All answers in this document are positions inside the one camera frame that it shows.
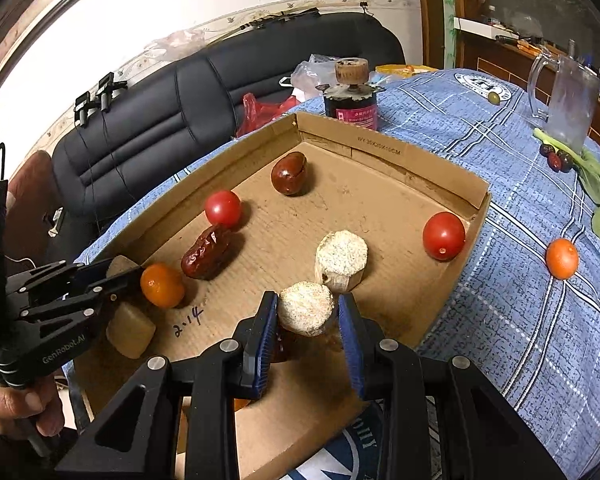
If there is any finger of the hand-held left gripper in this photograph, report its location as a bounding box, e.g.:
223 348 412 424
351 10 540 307
5 256 116 307
20 266 146 342

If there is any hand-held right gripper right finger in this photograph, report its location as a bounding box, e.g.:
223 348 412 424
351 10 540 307
337 292 566 480

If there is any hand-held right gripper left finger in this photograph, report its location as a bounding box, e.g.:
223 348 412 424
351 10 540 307
55 290 280 480

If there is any dark brown dried date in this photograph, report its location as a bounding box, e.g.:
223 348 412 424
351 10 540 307
270 330 301 365

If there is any shallow cardboard box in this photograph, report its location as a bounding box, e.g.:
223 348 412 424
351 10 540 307
72 111 492 480

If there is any wrinkled red date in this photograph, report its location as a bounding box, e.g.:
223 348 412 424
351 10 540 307
181 224 233 281

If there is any red cherry tomato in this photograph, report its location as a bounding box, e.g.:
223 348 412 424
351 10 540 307
422 212 466 262
204 190 242 228

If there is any smooth red date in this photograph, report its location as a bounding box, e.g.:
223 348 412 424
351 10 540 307
271 151 308 197

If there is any person's left hand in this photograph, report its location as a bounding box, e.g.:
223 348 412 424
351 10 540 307
0 377 65 442

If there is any blue plaid tablecloth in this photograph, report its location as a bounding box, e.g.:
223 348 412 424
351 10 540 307
62 67 600 480

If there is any black leather sofa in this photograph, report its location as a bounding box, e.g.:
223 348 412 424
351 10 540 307
45 11 406 251

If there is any red plastic bag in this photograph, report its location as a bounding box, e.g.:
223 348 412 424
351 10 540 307
236 92 301 138

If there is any black motor with red label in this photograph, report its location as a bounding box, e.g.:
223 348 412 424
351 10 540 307
316 58 387 132

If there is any clear plastic bag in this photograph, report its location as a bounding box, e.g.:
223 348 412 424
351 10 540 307
279 54 341 101

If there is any yellow packet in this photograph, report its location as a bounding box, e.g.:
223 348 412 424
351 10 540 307
375 63 438 78

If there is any green leafy vegetable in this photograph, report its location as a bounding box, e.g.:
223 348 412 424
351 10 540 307
532 128 600 251

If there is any clear glass mug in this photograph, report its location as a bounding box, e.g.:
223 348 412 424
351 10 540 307
527 45 600 156

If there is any wooden cabinet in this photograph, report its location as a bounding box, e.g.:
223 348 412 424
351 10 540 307
414 0 600 126

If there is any flat white box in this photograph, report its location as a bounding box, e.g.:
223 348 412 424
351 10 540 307
452 16 498 38

